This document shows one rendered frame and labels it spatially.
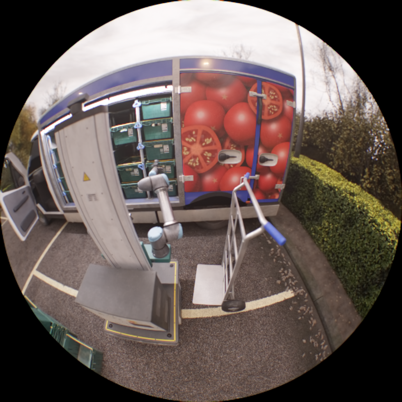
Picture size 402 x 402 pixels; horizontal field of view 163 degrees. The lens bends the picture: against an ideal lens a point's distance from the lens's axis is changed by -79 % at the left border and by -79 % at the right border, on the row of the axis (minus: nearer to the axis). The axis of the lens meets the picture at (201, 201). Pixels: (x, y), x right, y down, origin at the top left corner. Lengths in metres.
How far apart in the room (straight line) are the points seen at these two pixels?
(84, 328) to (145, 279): 1.43
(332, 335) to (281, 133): 2.57
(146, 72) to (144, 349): 2.86
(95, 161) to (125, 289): 0.73
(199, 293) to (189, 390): 1.17
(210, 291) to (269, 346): 0.97
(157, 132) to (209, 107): 0.68
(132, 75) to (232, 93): 1.14
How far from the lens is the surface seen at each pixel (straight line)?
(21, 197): 3.88
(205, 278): 1.83
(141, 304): 0.88
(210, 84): 1.67
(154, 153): 1.87
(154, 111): 1.83
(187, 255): 2.04
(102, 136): 0.67
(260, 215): 0.72
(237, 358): 1.68
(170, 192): 2.03
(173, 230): 1.05
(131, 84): 1.81
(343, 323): 2.32
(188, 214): 2.01
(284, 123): 1.98
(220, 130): 1.63
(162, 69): 1.77
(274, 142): 1.91
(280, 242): 0.62
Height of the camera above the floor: 1.63
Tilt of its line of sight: 31 degrees down
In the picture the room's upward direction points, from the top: 1 degrees counter-clockwise
